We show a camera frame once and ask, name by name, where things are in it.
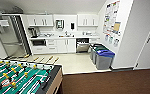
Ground grey bin blue lid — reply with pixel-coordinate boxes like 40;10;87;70
95;49;116;70

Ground small grey bin sign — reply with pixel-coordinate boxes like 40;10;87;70
113;38;120;47

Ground black wall soap dispenser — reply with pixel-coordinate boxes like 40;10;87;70
70;22;75;30

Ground kitchen counter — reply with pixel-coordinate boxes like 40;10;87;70
29;33;101;55

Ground white three-door wall cabinet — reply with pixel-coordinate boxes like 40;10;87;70
77;13;99;28

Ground open steel dishwasher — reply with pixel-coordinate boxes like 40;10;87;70
75;37;91;54

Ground white door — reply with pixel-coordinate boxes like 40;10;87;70
134;6;150;70

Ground small green bin sign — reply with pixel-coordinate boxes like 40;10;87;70
108;35;114;44

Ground white kitchen wall cabinets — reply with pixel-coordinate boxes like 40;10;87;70
26;14;54;28

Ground grey bin black lid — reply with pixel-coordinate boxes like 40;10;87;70
90;43;104;61

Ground brown cork notice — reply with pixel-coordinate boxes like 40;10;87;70
112;21;122;34

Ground black built-in microwave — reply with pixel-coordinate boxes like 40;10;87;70
31;39;47;47

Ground chrome faucet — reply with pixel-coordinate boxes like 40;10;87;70
64;30;69;37

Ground small blue bin sign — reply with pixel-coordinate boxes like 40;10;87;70
104;33;109;42

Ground black coffee machine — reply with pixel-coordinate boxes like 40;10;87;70
28;27;39;38

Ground foosball table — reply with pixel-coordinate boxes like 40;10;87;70
0;55;64;94

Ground grey tall fridge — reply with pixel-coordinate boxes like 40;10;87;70
0;13;31;59

